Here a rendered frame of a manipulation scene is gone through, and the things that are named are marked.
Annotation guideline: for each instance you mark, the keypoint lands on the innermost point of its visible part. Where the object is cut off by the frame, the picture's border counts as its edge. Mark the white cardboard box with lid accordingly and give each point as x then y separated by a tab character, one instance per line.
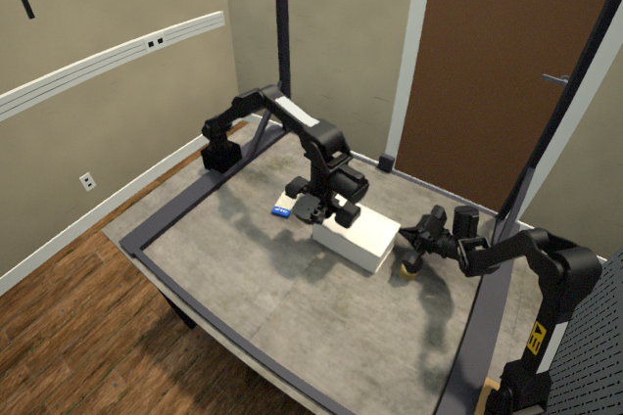
364	242

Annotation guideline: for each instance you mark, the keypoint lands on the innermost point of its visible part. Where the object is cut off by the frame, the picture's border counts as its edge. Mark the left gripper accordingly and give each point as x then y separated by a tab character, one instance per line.
412	261

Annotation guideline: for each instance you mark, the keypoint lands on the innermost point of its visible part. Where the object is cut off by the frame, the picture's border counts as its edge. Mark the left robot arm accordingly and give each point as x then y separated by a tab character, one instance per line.
566	276

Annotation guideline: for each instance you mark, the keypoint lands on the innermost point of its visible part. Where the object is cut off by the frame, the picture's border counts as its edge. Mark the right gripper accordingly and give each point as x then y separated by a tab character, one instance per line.
345	215

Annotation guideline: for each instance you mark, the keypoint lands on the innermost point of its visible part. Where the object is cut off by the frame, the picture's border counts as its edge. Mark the blue and white bag of cable ties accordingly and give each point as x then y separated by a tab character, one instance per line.
284	205

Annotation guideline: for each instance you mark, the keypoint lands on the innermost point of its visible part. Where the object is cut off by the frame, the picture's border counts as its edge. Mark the olive-yellow round box with lid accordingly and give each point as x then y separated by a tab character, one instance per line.
405	275

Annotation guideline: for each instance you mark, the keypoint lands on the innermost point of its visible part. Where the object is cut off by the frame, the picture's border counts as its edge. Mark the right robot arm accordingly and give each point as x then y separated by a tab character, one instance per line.
323	140

